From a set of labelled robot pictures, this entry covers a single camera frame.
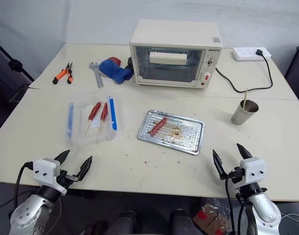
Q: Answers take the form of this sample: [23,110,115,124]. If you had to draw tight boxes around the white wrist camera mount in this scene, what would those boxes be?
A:
[238,157,267,189]
[32,158,68,196]

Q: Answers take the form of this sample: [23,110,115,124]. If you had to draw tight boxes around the black oven power cable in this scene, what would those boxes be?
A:
[215,48,274,94]

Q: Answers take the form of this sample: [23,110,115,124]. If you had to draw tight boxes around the orange and black pliers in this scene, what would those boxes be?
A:
[52,62,75,85]

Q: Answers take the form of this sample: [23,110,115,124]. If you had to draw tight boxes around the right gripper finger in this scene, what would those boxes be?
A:
[212,149,229,181]
[235,143,253,163]

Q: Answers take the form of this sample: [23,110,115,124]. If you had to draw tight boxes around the brown cardboard box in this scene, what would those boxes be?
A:
[193,202,230,235]

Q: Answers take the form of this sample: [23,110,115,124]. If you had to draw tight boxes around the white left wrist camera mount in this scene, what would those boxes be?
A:
[32,158,68,196]

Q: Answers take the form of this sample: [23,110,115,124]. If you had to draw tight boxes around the silver adjustable wrench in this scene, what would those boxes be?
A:
[88,61,104,89]

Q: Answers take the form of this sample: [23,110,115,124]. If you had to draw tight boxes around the stainless steel cup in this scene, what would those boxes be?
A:
[231,99,259,125]

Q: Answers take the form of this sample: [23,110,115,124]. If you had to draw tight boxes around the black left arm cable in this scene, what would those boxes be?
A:
[14,161,34,209]

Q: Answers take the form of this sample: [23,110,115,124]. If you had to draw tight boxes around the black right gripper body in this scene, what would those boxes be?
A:
[227,166,246,185]

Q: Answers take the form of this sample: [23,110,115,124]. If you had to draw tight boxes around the cream white toaster oven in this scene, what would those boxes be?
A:
[129,19,223,91]

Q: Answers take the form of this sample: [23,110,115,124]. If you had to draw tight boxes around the clear container with blue clips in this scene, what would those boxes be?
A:
[67,91,119,147]

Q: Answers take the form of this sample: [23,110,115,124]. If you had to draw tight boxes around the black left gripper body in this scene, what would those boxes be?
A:
[56,168,79,190]

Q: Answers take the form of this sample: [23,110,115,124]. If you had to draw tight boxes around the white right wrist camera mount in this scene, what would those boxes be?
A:
[238,157,267,189]

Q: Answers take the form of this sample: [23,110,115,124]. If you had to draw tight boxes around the blue cloth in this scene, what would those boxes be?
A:
[99,58,133,85]

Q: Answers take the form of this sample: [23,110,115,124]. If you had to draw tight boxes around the white power strip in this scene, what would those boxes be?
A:
[231,47,273,62]

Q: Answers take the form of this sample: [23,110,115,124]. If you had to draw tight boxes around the black tripod stand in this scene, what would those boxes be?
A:
[0,38,35,105]

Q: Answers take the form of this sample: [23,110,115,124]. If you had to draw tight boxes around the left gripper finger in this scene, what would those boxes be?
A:
[75,155,94,182]
[53,149,71,170]

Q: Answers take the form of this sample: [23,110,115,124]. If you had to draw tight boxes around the silver metal baking tray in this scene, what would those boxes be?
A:
[137,110,205,155]

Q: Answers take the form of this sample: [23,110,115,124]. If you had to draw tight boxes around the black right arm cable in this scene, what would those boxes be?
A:
[224,175,246,235]

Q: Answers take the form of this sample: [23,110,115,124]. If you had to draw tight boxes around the red object behind cloth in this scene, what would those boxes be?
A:
[107,56,122,66]

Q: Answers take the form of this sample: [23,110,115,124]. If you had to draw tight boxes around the notched red skewered sausage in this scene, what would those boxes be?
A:
[100,102,109,122]

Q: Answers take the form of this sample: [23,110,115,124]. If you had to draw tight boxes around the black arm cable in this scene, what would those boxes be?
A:
[14,161,34,209]
[224,175,246,235]

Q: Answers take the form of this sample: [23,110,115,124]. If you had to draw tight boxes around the black chair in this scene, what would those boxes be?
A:
[283,45,299,105]

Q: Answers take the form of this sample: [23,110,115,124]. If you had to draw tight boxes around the dark rounded shape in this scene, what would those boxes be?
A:
[169,209,197,235]

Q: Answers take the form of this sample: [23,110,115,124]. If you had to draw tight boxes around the thin white cable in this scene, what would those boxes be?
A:
[279,212,299,224]

